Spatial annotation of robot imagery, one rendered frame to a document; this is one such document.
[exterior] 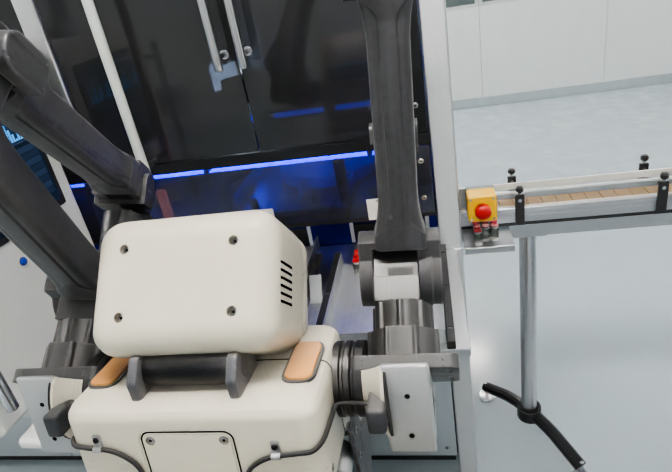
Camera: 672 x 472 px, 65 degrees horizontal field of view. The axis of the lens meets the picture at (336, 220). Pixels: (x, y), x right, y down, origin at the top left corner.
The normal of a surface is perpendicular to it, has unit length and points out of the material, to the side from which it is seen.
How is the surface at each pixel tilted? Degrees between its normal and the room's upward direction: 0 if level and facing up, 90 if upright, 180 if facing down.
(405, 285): 37
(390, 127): 86
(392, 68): 86
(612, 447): 0
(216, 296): 47
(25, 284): 90
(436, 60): 90
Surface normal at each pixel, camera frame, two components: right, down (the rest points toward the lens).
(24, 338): 0.97, -0.07
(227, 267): -0.21, -0.27
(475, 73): -0.13, 0.45
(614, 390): -0.16, -0.89
